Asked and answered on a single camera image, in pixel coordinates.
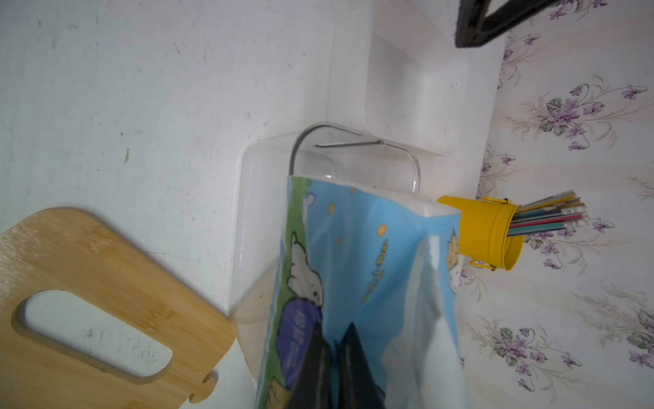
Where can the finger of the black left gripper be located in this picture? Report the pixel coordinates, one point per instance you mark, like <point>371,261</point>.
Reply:
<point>477,27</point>

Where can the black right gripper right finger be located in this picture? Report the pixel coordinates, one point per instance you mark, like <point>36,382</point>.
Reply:
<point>357,388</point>

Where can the colored pencils bundle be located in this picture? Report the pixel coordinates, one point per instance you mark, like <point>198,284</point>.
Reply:
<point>554,213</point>

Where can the yellow metal pen bucket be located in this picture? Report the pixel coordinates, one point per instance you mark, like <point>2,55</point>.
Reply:
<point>484,231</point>

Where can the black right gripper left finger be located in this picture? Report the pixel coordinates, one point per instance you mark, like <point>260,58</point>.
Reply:
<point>313,384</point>

